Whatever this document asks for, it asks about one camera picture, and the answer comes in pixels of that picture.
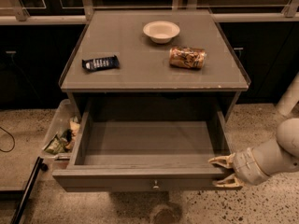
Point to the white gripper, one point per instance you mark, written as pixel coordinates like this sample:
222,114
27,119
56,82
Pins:
244,167

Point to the grey top drawer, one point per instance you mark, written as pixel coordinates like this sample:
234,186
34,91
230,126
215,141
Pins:
147,144

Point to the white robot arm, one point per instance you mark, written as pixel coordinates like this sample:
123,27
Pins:
280,154

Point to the grey drawer cabinet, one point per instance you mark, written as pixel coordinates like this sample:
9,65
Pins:
144,65

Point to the crushed brown soda can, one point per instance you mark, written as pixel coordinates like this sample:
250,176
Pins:
186,57

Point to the white paper bowl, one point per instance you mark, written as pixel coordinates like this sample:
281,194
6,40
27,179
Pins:
161,32

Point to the tan snack bag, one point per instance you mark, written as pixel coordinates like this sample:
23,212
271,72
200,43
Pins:
71,133

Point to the dark blue snack bar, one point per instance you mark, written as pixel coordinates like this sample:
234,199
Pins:
99,64

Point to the clear plastic storage bin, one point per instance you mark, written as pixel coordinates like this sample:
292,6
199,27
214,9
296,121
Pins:
58,126

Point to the green chip bag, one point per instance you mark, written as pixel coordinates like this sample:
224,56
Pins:
56,145

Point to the black metal bar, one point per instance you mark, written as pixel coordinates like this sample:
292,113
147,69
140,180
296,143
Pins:
39,165

